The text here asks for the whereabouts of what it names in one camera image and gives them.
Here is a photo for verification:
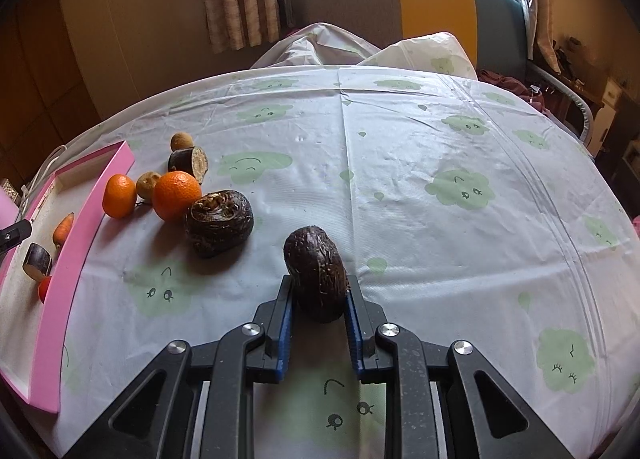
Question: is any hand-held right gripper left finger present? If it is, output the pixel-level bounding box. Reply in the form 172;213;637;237
65;275;296;459

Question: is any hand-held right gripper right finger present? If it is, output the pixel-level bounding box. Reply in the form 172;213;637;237
344;275;576;459

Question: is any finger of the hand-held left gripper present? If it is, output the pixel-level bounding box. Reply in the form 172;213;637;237
0;220;33;252

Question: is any pink tray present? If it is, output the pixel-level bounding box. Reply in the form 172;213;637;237
0;140;137;414

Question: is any dark brown oval taro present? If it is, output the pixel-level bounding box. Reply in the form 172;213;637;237
283;225;351;324

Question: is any pink box lid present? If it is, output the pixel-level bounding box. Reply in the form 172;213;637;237
0;185;23;231

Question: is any eggplant piece in tray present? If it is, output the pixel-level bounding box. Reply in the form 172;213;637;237
22;243;53;282

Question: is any small carrot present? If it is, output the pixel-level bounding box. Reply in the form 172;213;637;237
52;212;76;246

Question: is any small orange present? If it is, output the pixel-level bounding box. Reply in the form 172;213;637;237
102;174;137;220

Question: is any printed white bed sheet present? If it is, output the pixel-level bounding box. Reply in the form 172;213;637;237
0;64;640;459

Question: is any dark brown taro cut top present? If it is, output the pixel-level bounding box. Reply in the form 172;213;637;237
183;190;255;260

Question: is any large orange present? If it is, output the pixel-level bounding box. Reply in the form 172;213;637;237
152;171;202;222

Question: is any eggplant half on table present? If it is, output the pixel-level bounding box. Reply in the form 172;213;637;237
168;146;209;184

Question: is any white printed duvet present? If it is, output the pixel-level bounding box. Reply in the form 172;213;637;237
250;23;476;80

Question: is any maroon cloth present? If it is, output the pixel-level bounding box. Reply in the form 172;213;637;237
477;69;551;114

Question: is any grey yellow teal headboard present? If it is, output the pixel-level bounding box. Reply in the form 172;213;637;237
295;0;528;74

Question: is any white cable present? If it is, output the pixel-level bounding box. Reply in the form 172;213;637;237
20;145;66;204

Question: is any metal bed rail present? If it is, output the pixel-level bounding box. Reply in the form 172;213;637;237
527;61;596;144

